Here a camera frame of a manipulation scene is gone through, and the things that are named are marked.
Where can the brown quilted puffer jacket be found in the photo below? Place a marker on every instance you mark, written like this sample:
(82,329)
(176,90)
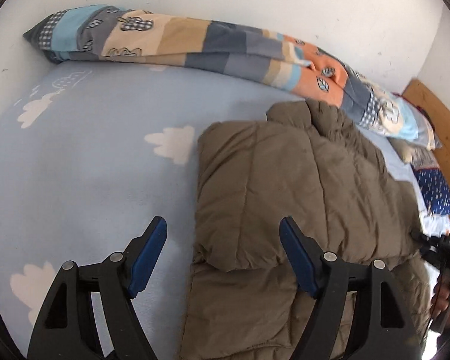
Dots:
(306,160)

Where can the wooden headboard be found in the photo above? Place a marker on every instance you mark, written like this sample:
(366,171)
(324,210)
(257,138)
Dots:
(420,95)

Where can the navy star-patterned pillow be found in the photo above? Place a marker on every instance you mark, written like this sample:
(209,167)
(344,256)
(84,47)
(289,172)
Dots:
(435,190)

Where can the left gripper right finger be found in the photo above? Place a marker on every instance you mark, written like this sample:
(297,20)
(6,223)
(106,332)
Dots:
(381,326)

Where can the grey patterned pillow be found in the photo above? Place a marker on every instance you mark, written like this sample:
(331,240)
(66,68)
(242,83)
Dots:
(421,158)

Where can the right hand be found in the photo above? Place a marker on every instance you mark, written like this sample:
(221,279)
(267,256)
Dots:
(441,299)

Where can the colourful patchwork rolled duvet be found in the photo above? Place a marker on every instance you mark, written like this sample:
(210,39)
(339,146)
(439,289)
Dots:
(109,33)

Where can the light blue cloud bedsheet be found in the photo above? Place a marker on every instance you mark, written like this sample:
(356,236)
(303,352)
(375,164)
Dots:
(87,161)

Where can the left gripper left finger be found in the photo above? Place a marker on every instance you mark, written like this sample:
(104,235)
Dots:
(65,327)

